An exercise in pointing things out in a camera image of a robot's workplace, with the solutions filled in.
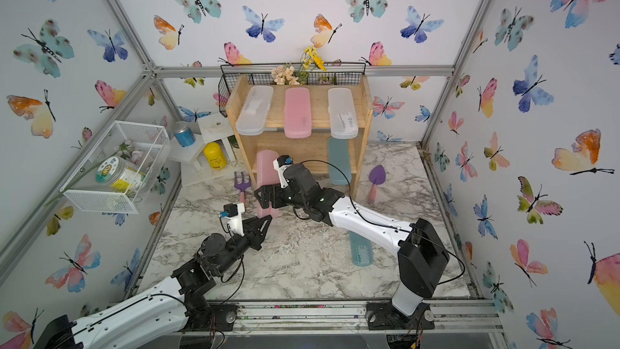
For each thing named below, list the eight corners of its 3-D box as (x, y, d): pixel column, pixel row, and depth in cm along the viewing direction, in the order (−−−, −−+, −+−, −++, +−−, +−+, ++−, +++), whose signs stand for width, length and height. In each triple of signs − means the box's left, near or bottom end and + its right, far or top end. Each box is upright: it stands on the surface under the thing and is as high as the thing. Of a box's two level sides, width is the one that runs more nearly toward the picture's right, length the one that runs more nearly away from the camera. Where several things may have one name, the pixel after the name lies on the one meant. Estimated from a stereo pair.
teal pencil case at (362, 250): (351, 266, 86) (351, 264, 84) (348, 233, 94) (349, 231, 92) (373, 266, 86) (374, 264, 84) (369, 233, 94) (370, 231, 92)
